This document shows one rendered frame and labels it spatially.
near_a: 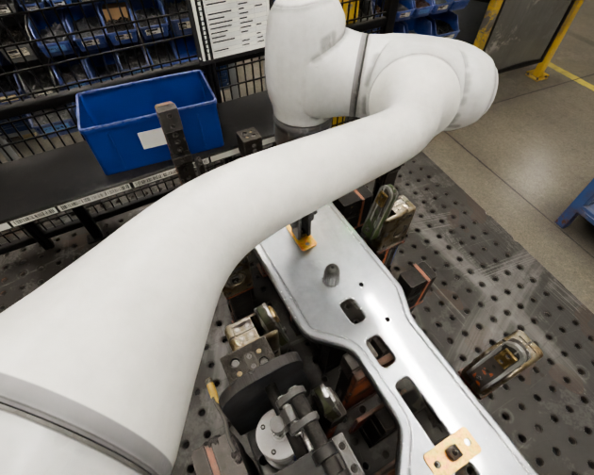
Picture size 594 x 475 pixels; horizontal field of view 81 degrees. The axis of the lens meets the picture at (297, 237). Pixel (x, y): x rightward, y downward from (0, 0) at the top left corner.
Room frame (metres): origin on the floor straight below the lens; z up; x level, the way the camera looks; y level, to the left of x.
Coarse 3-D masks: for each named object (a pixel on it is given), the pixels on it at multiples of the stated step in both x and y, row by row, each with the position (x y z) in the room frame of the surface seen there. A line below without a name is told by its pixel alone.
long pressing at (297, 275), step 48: (288, 240) 0.46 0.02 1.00; (336, 240) 0.46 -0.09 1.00; (288, 288) 0.34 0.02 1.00; (336, 288) 0.34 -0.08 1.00; (384, 288) 0.34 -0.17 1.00; (336, 336) 0.24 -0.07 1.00; (384, 336) 0.25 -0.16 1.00; (384, 384) 0.16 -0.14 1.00; (432, 384) 0.17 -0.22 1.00; (480, 432) 0.09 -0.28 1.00
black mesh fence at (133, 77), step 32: (64, 0) 0.84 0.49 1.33; (96, 0) 0.87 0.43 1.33; (128, 0) 0.90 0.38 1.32; (352, 0) 1.19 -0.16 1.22; (128, 32) 0.89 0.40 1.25; (192, 32) 0.96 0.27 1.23; (384, 32) 1.25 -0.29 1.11; (128, 64) 0.88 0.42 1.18; (160, 64) 0.91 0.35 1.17; (192, 64) 0.94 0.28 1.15; (224, 64) 0.99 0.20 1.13; (64, 96) 0.79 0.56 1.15; (0, 128) 0.72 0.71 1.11; (64, 128) 0.78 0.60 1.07; (0, 160) 0.70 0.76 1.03; (224, 160) 0.96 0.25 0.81; (128, 192) 0.81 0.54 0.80; (160, 192) 0.85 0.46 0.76; (32, 224) 0.67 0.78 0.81; (64, 224) 0.71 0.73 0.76
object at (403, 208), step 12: (396, 204) 0.53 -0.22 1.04; (408, 204) 0.53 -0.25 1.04; (396, 216) 0.50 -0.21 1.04; (408, 216) 0.51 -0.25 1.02; (384, 228) 0.48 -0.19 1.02; (396, 228) 0.50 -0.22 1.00; (372, 240) 0.50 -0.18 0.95; (384, 240) 0.49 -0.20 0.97; (396, 240) 0.51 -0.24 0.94; (384, 252) 0.50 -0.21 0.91; (384, 264) 0.51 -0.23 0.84
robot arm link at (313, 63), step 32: (288, 0) 0.46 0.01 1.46; (320, 0) 0.45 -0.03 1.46; (288, 32) 0.43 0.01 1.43; (320, 32) 0.43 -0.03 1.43; (352, 32) 0.47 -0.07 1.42; (288, 64) 0.43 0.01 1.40; (320, 64) 0.42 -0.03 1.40; (352, 64) 0.42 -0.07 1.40; (288, 96) 0.43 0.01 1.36; (320, 96) 0.42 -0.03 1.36; (352, 96) 0.41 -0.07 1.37
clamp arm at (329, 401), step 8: (312, 392) 0.13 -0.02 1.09; (320, 392) 0.13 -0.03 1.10; (328, 392) 0.13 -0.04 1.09; (320, 400) 0.12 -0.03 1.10; (328, 400) 0.12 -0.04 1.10; (336, 400) 0.12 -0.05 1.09; (320, 408) 0.11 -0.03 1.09; (328, 408) 0.11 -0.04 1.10; (336, 408) 0.11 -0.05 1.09; (328, 416) 0.11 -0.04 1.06; (336, 416) 0.11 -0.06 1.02
